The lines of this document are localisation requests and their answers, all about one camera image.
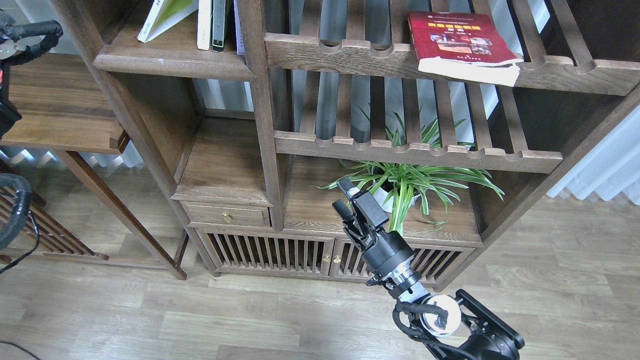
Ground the dark wooden bookshelf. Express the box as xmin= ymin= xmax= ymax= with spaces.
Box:
xmin=50 ymin=0 xmax=639 ymax=290

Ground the slatted wooden rack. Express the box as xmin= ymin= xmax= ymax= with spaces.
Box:
xmin=0 ymin=160 xmax=110 ymax=261

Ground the black floor cable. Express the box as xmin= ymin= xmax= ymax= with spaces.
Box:
xmin=0 ymin=210 xmax=42 ymax=360

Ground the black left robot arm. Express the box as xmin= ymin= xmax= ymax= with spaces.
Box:
xmin=0 ymin=10 xmax=64 ymax=249

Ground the white curtain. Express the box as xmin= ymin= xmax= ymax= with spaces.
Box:
xmin=546 ymin=107 xmax=640 ymax=206

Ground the wooden side table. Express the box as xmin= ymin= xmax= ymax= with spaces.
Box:
xmin=1 ymin=54 xmax=186 ymax=280

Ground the yellow green book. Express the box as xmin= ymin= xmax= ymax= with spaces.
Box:
xmin=137 ymin=0 xmax=199 ymax=43

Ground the white upright book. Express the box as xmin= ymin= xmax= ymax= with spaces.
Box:
xmin=196 ymin=0 xmax=213 ymax=51

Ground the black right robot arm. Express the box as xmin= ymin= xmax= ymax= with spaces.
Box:
xmin=333 ymin=177 xmax=525 ymax=360

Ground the red book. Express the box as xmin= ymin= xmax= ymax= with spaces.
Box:
xmin=407 ymin=11 xmax=523 ymax=87

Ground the spider plant in white pot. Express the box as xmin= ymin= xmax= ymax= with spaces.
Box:
xmin=317 ymin=105 xmax=506 ymax=238

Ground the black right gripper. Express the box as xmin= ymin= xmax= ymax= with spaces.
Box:
xmin=333 ymin=177 xmax=416 ymax=287

